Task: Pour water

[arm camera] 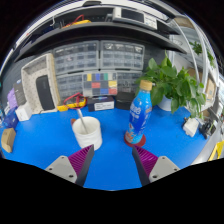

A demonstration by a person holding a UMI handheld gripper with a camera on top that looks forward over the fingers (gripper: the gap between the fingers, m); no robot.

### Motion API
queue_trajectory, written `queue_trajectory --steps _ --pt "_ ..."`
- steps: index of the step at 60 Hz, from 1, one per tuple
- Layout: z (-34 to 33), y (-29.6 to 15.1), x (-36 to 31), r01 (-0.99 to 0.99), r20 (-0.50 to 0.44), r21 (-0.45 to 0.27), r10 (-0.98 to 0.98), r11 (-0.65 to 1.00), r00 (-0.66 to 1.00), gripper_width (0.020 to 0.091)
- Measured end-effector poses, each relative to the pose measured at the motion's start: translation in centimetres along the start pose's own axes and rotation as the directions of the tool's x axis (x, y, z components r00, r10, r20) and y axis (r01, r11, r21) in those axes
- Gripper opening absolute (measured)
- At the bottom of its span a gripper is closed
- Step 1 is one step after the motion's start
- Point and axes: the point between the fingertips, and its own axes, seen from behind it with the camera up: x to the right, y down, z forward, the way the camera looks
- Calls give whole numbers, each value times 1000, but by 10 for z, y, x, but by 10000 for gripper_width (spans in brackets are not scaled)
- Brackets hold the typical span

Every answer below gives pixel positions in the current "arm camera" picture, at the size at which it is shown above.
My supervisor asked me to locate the small white box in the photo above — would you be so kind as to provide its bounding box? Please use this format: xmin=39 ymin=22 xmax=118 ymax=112
xmin=14 ymin=101 xmax=33 ymax=122

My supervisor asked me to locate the black rounded case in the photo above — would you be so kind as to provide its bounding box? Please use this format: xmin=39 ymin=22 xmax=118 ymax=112
xmin=35 ymin=74 xmax=56 ymax=111

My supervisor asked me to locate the white power adapter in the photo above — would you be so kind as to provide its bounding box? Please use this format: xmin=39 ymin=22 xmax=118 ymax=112
xmin=182 ymin=117 xmax=200 ymax=138

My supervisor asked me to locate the black box with white label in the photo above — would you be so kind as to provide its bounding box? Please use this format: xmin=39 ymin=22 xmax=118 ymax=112
xmin=86 ymin=95 xmax=115 ymax=112

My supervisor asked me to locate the dark workbench shelf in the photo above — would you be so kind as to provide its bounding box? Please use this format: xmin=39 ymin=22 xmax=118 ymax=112
xmin=13 ymin=21 xmax=188 ymax=64

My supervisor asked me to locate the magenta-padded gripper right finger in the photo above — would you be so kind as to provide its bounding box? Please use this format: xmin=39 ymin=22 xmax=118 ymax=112
xmin=131 ymin=144 xmax=181 ymax=187

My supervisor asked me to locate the grey oscilloscope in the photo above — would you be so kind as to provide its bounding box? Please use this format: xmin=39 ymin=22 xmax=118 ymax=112
xmin=112 ymin=6 xmax=158 ymax=31

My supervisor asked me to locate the plain black box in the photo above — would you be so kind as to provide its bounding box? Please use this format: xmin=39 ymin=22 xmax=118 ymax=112
xmin=114 ymin=91 xmax=136 ymax=111

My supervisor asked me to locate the yellow multimeter with red leads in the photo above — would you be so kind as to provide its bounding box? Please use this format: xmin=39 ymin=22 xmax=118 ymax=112
xmin=56 ymin=92 xmax=88 ymax=113

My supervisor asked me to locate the yellow tool with red cable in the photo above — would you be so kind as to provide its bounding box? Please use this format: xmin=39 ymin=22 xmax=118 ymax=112
xmin=63 ymin=13 xmax=92 ymax=28

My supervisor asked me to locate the white shelving unit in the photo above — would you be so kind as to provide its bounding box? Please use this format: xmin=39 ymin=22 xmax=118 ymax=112
xmin=171 ymin=14 xmax=224 ymax=114

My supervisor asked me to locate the clear organizer with coloured parts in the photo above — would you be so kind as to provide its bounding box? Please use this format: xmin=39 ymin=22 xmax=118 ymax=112
xmin=82 ymin=71 xmax=118 ymax=98

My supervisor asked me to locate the grey parts drawer cabinet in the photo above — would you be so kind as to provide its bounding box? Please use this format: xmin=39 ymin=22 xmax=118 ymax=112
xmin=117 ymin=71 xmax=143 ymax=94
xmin=55 ymin=73 xmax=84 ymax=101
xmin=99 ymin=40 xmax=146 ymax=71
xmin=53 ymin=40 xmax=100 ymax=75

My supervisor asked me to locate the silver stirring spoon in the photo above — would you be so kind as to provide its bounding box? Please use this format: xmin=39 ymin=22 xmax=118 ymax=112
xmin=77 ymin=109 xmax=89 ymax=134

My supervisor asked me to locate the green potted plant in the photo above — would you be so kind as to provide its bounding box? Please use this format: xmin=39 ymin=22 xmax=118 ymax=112
xmin=134 ymin=49 xmax=208 ymax=119

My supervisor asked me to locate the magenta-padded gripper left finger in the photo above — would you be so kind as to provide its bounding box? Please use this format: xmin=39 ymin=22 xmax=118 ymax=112
xmin=44 ymin=144 xmax=96 ymax=188

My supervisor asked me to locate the white ribbed mug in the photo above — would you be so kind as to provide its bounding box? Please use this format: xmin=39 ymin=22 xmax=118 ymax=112
xmin=70 ymin=115 xmax=103 ymax=151

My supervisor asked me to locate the dark grey upright box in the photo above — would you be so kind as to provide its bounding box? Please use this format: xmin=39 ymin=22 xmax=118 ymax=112
xmin=12 ymin=81 xmax=28 ymax=107

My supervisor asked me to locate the blue drink bottle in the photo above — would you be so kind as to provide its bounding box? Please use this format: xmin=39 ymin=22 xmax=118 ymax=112
xmin=124 ymin=79 xmax=154 ymax=145

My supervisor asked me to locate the brown cardboard box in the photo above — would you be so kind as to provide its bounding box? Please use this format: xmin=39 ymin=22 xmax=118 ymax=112
xmin=0 ymin=127 xmax=17 ymax=154

